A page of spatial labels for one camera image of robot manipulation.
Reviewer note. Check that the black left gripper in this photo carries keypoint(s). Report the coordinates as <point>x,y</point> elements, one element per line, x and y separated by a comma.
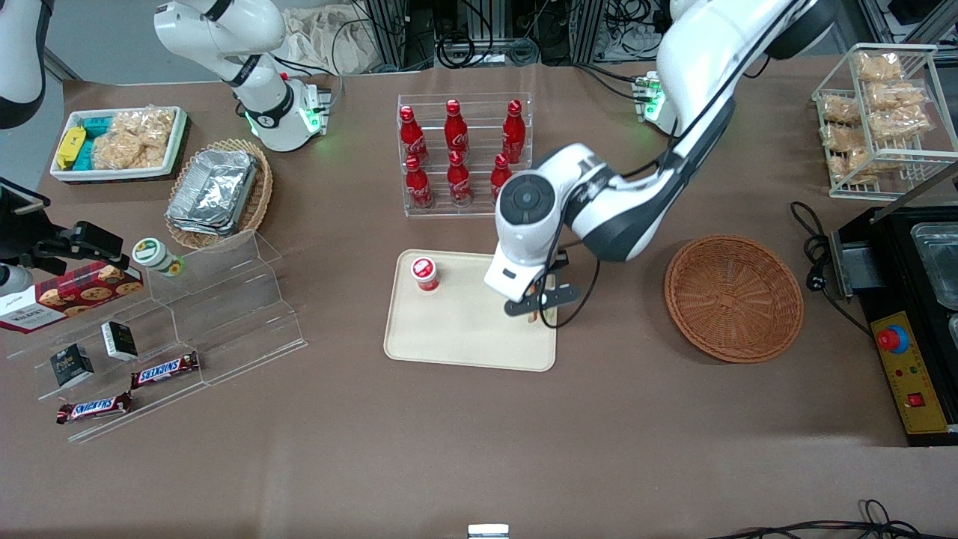
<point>561,260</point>

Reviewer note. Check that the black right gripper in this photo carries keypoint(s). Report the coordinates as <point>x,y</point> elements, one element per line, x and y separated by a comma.
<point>31,233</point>

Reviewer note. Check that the triangle sandwich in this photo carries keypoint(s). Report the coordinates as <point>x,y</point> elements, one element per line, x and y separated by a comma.
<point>534,315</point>

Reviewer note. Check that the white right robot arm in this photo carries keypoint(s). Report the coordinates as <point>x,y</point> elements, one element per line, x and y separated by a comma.
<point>254,82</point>

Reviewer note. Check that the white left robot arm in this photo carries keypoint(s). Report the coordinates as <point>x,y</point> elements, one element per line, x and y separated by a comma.
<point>696,67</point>

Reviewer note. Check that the beige plastic tray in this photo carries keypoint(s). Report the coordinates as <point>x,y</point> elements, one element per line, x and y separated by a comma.
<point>449,329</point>

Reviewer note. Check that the round brown wicker basket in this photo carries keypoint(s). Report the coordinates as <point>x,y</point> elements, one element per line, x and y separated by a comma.
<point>733,299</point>

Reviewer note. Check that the oval light wicker basket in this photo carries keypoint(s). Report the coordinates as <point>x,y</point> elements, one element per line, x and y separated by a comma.
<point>262,187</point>

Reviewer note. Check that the red tartan cookie box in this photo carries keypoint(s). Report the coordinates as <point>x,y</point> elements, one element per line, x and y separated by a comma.
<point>75,292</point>

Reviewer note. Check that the green lid yogurt cup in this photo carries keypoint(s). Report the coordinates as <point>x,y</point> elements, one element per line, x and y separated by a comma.
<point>152,253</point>

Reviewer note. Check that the white rectangular plastic bin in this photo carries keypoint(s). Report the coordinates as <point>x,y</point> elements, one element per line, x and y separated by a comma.
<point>112,174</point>

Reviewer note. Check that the teal snack packet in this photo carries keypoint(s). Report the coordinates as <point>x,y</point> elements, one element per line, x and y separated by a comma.
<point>84,155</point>
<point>97,126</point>

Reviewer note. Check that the yellow snack packet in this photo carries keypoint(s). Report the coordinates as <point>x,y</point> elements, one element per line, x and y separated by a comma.
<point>70,146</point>

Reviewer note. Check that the small black carton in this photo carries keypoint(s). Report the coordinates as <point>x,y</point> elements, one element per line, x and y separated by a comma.
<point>72,367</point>
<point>120,340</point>

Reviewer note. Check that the aluminium foil container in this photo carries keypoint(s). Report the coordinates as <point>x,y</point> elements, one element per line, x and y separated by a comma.
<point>217,183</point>
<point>196,227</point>

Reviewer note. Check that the clear bag of rice crackers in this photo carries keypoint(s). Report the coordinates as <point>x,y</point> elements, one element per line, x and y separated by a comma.
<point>135,138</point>

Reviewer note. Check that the clear acrylic bottle rack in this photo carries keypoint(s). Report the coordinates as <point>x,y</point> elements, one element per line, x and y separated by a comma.
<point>479,206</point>

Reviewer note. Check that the red cola bottle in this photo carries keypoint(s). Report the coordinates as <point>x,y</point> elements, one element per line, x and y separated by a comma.
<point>513,133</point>
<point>459,181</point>
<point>456,131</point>
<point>410,135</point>
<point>418,186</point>
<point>501,169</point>

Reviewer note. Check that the red lid yogurt cup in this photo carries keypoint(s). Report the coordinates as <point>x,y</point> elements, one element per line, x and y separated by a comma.
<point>424,272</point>

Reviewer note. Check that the brown snickers bar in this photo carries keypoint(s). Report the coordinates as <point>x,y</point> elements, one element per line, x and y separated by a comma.
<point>165,370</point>
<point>94,408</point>

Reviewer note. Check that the clear acrylic stepped shelf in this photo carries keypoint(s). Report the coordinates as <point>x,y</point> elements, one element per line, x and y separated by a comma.
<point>239,314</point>

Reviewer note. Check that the brown table cover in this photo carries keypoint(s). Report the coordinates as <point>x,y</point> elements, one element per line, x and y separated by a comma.
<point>636,449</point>

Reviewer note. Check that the small white box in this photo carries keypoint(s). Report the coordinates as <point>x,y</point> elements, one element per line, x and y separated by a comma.
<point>488,531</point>

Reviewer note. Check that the beige cloth bag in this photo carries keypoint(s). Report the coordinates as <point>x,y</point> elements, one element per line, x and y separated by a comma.
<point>329,41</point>

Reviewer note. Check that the clear bag of fried snacks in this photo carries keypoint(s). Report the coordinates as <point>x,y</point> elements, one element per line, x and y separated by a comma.
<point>840,108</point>
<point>898,123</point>
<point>894,96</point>
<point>879,67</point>
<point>842,137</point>
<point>861,163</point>

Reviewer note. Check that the red emergency stop button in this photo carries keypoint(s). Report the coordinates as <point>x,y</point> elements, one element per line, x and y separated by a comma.
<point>892,340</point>

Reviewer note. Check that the black machine with yellow panel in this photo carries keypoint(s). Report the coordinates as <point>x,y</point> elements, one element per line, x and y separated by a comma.
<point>894,254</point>

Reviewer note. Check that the steel pan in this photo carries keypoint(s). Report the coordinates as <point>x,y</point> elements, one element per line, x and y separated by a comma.
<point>939,262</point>

